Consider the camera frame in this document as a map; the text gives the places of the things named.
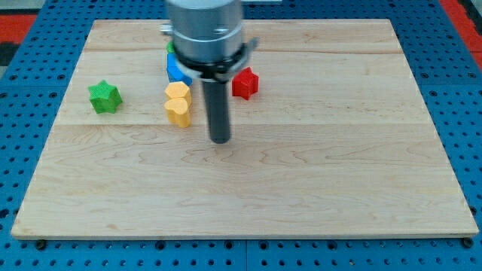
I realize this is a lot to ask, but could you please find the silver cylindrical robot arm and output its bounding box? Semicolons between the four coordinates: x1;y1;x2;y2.
161;0;259;144

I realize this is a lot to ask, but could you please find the small green block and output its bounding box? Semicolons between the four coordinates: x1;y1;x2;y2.
166;41;175;53

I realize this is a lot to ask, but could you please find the blue block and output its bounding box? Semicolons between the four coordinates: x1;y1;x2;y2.
166;53;192;86

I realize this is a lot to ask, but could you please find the yellow heart block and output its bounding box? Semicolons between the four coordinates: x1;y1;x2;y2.
164;98;191;128

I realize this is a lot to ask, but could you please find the green star block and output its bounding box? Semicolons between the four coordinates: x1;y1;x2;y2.
87;80;123;114

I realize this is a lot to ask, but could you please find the light wooden board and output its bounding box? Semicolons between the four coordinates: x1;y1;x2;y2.
11;19;478;240

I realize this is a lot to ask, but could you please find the grey tool mounting clamp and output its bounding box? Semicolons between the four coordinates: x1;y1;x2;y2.
174;37;260;83

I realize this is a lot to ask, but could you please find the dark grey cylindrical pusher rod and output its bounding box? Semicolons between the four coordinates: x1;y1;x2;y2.
203;81;230;144

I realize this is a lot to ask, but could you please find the red star block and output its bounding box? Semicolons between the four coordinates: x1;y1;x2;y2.
231;67;259;100

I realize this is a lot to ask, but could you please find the yellow pentagon block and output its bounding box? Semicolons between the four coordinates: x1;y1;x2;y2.
164;81;192;105

